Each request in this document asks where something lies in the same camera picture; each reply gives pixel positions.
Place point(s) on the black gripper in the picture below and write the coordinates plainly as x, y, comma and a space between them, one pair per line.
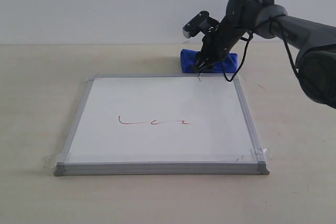
217, 43

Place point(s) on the blue cloth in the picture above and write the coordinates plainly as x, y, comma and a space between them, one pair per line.
188, 59

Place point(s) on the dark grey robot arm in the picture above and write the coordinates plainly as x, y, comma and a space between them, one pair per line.
314, 65

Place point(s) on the clear tape back right edge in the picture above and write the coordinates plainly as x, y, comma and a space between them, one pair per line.
229, 78

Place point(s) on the clear tape front right corner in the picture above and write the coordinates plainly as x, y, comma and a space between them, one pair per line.
255, 156

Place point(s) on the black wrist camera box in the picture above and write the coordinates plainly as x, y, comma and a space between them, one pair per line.
201, 23

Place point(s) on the white board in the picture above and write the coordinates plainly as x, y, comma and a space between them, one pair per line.
158, 125

